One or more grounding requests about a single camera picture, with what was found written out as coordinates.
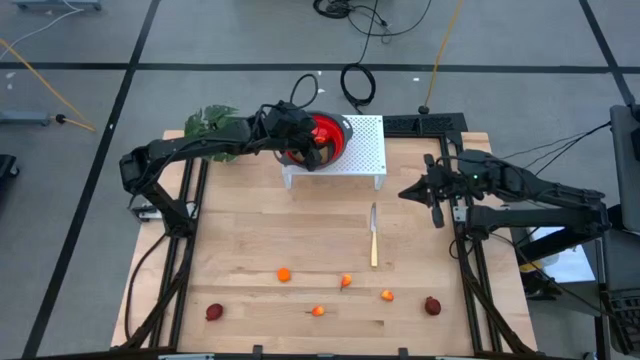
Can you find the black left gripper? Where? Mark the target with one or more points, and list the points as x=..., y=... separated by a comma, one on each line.
x=287, y=127

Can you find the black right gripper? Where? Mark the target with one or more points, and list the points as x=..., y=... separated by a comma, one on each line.
x=450, y=187

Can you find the red-yellow mango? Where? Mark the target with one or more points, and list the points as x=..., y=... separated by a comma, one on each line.
x=321, y=135

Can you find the red collapsible colander bowl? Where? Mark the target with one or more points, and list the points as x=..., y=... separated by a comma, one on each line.
x=336, y=137

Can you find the dark red pomegranate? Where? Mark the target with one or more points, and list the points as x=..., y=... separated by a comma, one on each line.
x=214, y=312
x=432, y=306

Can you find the round orange fruit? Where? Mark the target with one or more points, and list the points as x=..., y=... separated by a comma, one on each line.
x=284, y=275

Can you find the small orange-yellow stemmed fruit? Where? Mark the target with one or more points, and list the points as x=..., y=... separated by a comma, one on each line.
x=387, y=295
x=346, y=280
x=318, y=311

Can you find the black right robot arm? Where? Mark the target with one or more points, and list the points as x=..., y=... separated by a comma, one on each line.
x=525, y=218

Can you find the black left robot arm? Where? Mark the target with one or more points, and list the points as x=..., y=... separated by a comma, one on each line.
x=200, y=145

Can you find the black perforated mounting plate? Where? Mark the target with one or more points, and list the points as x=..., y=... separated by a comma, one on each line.
x=425, y=123

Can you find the white perforated shelf riser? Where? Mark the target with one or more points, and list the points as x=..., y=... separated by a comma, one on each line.
x=365, y=145

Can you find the green plant in white pot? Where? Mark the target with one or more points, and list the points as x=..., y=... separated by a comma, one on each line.
x=200, y=127

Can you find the white sheet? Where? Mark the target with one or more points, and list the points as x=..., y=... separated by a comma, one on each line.
x=565, y=260

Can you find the black table clamp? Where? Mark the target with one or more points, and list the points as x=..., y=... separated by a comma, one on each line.
x=257, y=352
x=403, y=353

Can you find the black keyboard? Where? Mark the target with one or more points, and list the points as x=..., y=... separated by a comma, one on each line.
x=625, y=320

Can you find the grey floor base bar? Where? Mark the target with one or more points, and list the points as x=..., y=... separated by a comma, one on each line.
x=55, y=5
x=22, y=118

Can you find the black floor equipment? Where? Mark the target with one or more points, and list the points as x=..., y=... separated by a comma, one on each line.
x=6, y=167

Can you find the black aluminium table frame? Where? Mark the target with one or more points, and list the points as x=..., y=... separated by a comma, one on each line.
x=450, y=142

